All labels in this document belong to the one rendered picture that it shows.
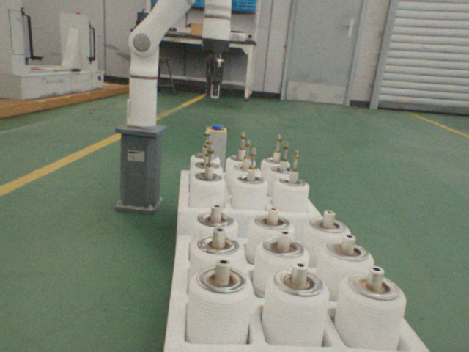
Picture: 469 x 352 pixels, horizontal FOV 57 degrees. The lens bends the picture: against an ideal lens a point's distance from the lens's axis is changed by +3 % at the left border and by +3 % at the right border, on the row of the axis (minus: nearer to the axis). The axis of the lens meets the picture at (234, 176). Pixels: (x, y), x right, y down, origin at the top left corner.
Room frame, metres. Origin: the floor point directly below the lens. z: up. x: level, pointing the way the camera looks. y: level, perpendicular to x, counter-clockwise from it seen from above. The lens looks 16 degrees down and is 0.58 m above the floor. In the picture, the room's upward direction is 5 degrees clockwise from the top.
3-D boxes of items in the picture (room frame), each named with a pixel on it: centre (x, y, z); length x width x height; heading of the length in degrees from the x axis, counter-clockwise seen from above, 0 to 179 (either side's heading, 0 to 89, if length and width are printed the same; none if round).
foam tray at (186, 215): (1.24, -0.03, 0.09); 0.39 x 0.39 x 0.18; 7
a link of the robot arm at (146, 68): (1.49, 0.34, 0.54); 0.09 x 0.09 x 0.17; 6
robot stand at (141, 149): (1.49, 0.34, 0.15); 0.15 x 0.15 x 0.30; 85
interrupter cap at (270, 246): (0.70, -0.10, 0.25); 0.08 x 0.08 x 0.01
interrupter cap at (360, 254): (0.71, -0.22, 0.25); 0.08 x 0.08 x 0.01
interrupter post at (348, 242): (0.71, -0.22, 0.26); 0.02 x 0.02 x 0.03
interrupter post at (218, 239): (0.69, 0.02, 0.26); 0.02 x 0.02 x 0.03
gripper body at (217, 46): (1.22, 0.09, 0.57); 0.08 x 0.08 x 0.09
